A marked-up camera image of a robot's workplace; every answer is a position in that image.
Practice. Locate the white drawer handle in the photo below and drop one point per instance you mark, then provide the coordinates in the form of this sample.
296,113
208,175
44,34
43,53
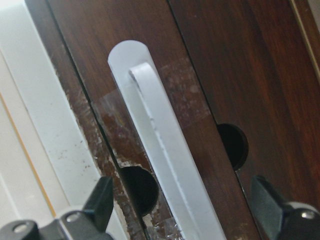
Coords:
164,143

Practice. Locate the dark wooden drawer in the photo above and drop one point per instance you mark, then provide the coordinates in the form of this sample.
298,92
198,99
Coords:
90,29

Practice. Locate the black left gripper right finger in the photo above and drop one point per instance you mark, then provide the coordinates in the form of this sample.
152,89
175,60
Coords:
267,206

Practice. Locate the white plastic bin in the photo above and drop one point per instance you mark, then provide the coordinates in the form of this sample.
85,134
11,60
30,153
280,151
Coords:
46,170

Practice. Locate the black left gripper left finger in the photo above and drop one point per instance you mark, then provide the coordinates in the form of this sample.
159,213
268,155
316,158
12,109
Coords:
99,205

